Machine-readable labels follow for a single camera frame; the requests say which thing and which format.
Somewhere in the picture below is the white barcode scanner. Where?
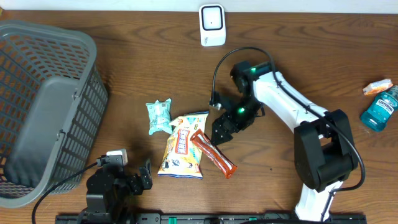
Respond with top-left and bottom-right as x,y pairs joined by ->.
199,4 -> 226,47

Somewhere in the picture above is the grey plastic shopping basket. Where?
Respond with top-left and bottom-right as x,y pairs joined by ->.
1,21 -> 108,208

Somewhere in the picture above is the yellow chips bag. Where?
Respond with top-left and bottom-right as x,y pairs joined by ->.
157,111 -> 209,179

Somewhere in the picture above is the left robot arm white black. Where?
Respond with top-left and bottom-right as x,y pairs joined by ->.
77,156 -> 153,223

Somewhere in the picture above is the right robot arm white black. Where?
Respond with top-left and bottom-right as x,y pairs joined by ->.
210,61 -> 363,222

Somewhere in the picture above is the teal snack packet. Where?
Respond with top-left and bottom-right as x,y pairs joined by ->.
146,98 -> 172,135

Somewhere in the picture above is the red Top chocolate bar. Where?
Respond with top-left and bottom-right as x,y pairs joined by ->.
190,129 -> 237,179

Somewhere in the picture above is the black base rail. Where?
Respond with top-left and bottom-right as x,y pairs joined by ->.
55,212 -> 368,224

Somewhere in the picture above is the teal mouthwash bottle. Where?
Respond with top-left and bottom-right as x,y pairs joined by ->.
360,85 -> 397,132

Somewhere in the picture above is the orange tissue pack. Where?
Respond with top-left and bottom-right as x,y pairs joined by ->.
363,79 -> 393,96

